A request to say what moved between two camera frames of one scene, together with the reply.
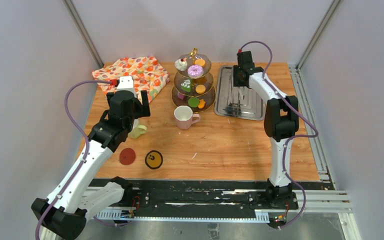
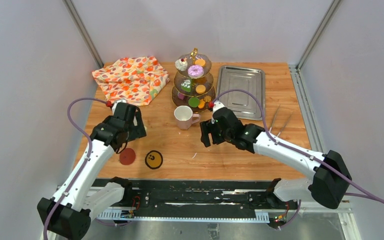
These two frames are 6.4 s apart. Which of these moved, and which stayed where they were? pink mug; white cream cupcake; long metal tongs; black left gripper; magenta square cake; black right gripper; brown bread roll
Moved: long metal tongs; black left gripper; black right gripper
Stayed: white cream cupcake; brown bread roll; pink mug; magenta square cake
